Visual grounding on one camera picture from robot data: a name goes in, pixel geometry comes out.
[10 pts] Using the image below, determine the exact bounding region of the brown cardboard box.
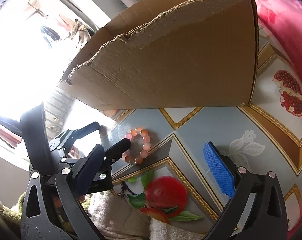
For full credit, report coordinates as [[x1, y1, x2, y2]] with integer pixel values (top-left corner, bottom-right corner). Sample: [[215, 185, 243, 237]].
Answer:
[[58, 0, 261, 111]]

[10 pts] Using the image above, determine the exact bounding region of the brown pile of clothes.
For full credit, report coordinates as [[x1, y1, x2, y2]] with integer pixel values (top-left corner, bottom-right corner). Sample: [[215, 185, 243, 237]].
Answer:
[[65, 18, 92, 43]]

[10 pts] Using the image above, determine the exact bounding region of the dark hanging jacket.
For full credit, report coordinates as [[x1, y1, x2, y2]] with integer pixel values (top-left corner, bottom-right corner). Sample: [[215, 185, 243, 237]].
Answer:
[[40, 25, 60, 42]]

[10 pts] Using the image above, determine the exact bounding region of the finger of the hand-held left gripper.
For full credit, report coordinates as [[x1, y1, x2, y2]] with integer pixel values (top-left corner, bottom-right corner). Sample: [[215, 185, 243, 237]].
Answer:
[[86, 139, 132, 194], [49, 121, 102, 157]]

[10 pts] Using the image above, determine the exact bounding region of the person's left forearm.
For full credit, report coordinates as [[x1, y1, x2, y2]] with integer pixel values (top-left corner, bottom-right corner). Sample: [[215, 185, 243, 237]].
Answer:
[[0, 192, 29, 233]]

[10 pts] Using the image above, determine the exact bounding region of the dark red hanging garment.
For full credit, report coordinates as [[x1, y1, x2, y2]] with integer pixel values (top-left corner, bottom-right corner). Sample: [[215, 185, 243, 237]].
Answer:
[[0, 112, 24, 148]]

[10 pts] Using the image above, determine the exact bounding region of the pink hanging garment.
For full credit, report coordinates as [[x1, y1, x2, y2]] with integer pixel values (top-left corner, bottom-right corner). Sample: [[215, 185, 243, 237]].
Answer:
[[54, 15, 71, 27]]

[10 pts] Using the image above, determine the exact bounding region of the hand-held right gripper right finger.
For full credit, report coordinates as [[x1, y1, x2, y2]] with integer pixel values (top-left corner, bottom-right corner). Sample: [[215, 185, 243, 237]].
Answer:
[[203, 142, 288, 240]]

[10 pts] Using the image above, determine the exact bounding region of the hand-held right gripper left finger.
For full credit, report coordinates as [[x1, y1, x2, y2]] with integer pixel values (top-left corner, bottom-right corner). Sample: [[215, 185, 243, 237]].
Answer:
[[20, 144, 106, 240]]

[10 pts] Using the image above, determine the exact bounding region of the balcony railing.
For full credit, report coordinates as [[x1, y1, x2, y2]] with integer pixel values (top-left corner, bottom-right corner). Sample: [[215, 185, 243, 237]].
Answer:
[[42, 90, 74, 136]]

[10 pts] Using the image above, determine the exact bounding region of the pink bead bracelet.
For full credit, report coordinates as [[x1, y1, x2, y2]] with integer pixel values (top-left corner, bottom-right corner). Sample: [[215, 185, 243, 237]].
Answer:
[[121, 127, 152, 165]]

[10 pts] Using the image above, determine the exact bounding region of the pink floral blanket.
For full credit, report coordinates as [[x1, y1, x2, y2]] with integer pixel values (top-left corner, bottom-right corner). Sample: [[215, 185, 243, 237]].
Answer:
[[246, 0, 302, 96]]

